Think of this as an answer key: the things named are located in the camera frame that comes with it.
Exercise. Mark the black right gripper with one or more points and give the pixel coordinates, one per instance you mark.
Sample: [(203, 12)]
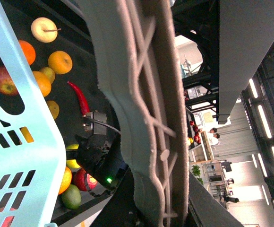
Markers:
[(99, 154)]

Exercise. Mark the grey basket handle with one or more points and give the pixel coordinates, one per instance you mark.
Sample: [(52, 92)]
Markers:
[(138, 71)]

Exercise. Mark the brown kiwi upper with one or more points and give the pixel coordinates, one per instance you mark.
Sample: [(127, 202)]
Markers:
[(49, 73)]

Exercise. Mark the white pear with stem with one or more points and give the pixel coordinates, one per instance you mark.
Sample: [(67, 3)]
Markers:
[(44, 30)]

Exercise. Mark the green mango front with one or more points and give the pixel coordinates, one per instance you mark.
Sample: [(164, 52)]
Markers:
[(71, 198)]

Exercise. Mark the red apple front right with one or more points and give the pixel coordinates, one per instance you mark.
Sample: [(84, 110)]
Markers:
[(84, 181)]

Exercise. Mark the orange with navel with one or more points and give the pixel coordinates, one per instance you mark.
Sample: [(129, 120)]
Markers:
[(66, 181)]

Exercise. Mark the green apple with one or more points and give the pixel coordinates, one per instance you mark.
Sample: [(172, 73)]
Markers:
[(72, 163)]

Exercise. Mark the red apple middle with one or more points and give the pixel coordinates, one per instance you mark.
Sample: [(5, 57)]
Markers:
[(7, 86)]

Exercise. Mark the yellow orange fruit middle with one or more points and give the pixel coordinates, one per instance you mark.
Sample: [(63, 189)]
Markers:
[(43, 82)]

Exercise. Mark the teal plastic shopping basket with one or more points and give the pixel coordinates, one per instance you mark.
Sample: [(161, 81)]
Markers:
[(30, 173)]

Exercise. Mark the red apple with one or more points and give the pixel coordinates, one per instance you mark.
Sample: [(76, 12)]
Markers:
[(84, 181), (7, 86)]

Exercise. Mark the brown kiwi lower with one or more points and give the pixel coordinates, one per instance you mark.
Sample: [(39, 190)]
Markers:
[(54, 108)]

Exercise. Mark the yellow lemon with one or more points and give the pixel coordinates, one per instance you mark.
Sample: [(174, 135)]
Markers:
[(27, 135)]

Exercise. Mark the brown kiwi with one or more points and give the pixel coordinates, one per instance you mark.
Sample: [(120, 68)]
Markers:
[(49, 73), (54, 108)]

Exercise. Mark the golden round pear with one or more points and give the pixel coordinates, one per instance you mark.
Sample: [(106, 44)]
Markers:
[(60, 62)]

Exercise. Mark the small orange tangerine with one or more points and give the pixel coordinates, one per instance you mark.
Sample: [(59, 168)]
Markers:
[(28, 51)]

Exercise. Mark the red chili pepper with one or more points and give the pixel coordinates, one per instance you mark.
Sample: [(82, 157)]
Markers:
[(83, 103)]

